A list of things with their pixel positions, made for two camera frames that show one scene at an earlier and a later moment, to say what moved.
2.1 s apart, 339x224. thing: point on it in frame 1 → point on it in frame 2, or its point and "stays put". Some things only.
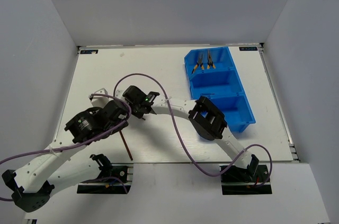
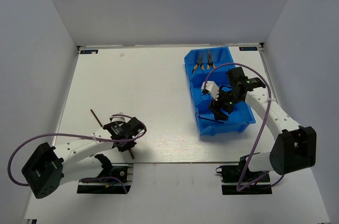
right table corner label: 248,48 stays put
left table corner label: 89,51 stays put
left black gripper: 121,127 → 128,145
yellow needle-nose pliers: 199,61 stays put
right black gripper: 140,115 → 215,107
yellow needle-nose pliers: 210,61 stays put
